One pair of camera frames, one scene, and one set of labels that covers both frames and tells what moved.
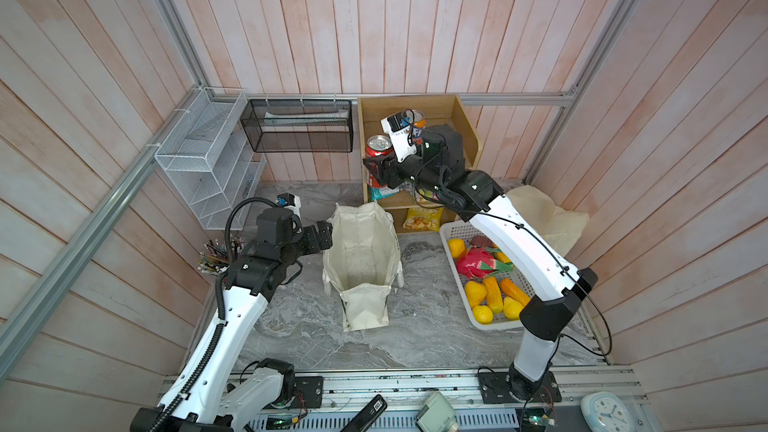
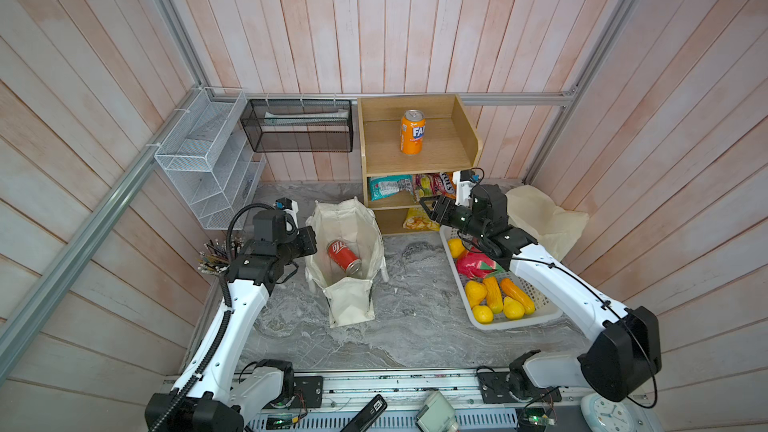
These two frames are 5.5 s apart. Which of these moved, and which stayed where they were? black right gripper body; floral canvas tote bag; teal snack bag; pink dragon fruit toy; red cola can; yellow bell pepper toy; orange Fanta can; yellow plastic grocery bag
Moved: floral canvas tote bag; red cola can; black right gripper body
Stayed: yellow bell pepper toy; pink dragon fruit toy; yellow plastic grocery bag; teal snack bag; orange Fanta can
